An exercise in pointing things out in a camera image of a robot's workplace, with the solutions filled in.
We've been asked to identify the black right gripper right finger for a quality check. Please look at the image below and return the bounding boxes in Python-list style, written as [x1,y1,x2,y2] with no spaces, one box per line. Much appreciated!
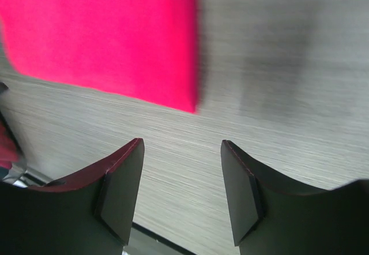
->
[221,140,368,254]

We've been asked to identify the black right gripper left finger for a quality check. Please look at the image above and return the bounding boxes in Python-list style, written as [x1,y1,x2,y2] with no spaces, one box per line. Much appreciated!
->
[1,138,144,254]

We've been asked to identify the pink t shirt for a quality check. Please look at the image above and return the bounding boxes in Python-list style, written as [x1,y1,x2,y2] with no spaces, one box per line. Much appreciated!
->
[1,0,198,113]

